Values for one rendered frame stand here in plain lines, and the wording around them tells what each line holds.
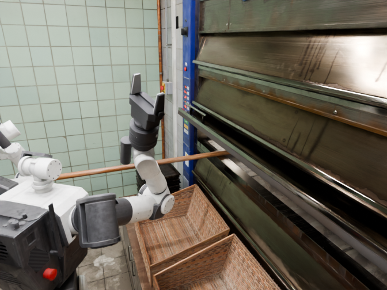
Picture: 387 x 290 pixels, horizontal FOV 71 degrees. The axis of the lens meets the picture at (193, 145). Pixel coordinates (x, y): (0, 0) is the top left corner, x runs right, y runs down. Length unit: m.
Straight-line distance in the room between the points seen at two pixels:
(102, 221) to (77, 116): 1.90
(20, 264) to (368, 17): 1.12
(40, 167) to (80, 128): 1.79
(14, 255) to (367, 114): 1.01
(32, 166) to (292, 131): 0.89
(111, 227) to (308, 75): 0.78
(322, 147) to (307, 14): 0.45
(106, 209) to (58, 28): 1.95
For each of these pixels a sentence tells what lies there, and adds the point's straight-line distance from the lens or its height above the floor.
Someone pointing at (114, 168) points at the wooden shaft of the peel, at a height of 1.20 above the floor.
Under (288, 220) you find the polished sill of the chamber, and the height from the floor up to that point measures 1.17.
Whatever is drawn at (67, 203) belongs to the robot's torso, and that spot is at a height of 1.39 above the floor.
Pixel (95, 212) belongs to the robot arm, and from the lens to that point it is 0.86.
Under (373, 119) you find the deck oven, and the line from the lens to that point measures 0.88.
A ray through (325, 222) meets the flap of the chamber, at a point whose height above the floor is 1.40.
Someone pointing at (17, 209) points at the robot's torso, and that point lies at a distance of 0.95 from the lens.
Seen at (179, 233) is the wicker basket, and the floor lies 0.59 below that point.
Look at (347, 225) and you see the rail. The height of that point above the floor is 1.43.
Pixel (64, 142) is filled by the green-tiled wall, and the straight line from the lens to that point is 2.75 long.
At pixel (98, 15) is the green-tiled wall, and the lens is 2.60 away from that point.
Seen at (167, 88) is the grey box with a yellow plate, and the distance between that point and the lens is 2.36.
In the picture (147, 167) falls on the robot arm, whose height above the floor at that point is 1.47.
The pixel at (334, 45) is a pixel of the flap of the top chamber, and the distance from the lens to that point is 0.98.
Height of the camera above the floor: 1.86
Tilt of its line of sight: 21 degrees down
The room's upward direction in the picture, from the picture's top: 1 degrees clockwise
